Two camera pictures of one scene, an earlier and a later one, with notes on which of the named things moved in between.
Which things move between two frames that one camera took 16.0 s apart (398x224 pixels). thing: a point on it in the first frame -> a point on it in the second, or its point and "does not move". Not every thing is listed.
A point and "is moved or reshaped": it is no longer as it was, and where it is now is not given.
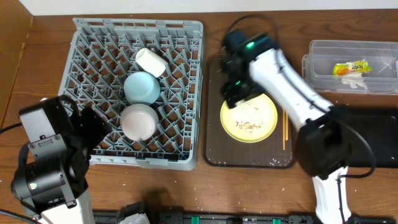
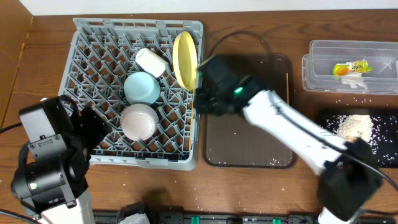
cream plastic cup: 151,61 does not move
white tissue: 354,79 does not move
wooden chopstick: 283,129 is moved or reshaped
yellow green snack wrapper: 351,67 does not move
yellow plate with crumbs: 249,121 -> 185,61
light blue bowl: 142,88 does not move
